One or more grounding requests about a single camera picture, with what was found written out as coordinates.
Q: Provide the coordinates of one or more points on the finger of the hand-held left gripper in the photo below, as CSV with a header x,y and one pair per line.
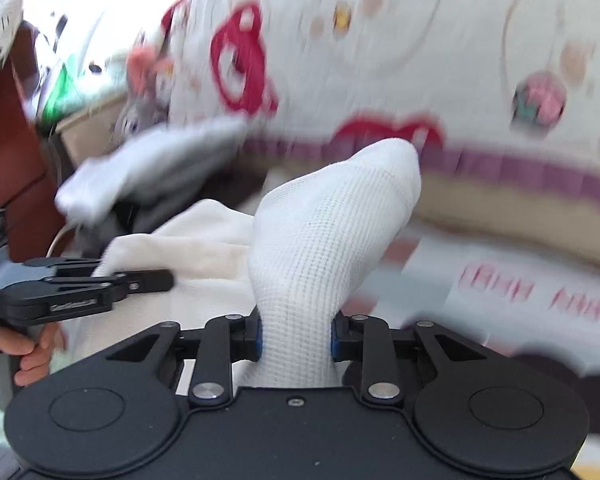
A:
x,y
65,263
130,281

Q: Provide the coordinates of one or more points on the bear printed bedsheet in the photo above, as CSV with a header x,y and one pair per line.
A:
x,y
380,35

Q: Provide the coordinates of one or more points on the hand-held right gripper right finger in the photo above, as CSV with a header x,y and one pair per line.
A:
x,y
335,342

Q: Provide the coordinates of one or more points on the red-brown wooden dresser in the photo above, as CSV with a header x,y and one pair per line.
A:
x,y
10,160

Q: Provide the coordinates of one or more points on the pink grey checked rug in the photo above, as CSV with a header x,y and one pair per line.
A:
x,y
480,320

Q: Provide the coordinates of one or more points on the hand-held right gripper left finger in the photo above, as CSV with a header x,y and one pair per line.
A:
x,y
256,340

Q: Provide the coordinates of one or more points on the person's left hand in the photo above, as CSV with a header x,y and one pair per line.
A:
x,y
35,360

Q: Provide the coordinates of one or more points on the cream knit sweater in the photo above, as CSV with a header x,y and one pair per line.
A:
x,y
320,240

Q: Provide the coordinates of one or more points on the beige bed base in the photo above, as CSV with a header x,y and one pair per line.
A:
x,y
505,210

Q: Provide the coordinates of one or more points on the grey plush rabbit toy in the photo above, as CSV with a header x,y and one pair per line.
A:
x,y
140,115

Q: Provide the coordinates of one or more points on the white folded garment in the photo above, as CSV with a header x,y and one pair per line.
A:
x,y
130,170

